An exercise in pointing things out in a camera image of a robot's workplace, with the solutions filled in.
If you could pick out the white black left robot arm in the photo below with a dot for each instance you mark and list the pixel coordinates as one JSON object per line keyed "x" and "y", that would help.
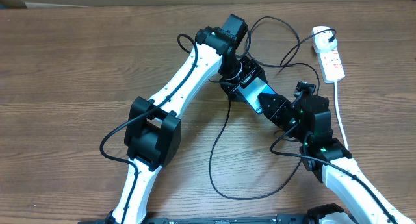
{"x": 153, "y": 129}

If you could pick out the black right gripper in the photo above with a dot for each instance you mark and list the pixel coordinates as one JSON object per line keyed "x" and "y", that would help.
{"x": 273, "y": 112}

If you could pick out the white charger plug adapter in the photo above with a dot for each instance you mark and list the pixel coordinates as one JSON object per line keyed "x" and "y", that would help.
{"x": 323, "y": 39}

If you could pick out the white power strip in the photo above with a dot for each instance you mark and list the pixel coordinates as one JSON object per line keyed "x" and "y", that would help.
{"x": 331, "y": 66}

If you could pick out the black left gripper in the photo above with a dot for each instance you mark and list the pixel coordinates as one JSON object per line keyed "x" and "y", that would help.
{"x": 253, "y": 71}

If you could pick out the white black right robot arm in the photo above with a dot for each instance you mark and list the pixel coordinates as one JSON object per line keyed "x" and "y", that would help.
{"x": 308, "y": 120}

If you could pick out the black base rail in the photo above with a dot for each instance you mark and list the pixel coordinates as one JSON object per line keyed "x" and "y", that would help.
{"x": 329, "y": 213}

